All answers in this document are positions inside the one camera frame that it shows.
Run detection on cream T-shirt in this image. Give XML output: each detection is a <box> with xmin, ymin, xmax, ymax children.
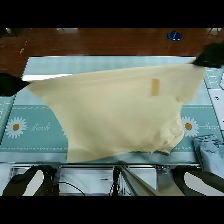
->
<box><xmin>26</xmin><ymin>63</ymin><xmax>206</xmax><ymax>164</ymax></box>

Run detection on blue round object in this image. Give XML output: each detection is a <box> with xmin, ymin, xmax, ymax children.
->
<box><xmin>167</xmin><ymin>30</ymin><xmax>183</xmax><ymax>42</ymax></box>

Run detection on light blue jeans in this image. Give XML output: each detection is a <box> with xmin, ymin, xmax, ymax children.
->
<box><xmin>192</xmin><ymin>133</ymin><xmax>224</xmax><ymax>180</ymax></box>

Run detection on silver frame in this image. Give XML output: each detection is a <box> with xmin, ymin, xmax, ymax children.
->
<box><xmin>0</xmin><ymin>161</ymin><xmax>224</xmax><ymax>197</ymax></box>

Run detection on black cable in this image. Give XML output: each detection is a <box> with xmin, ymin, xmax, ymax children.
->
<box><xmin>53</xmin><ymin>180</ymin><xmax>86</xmax><ymax>197</ymax></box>

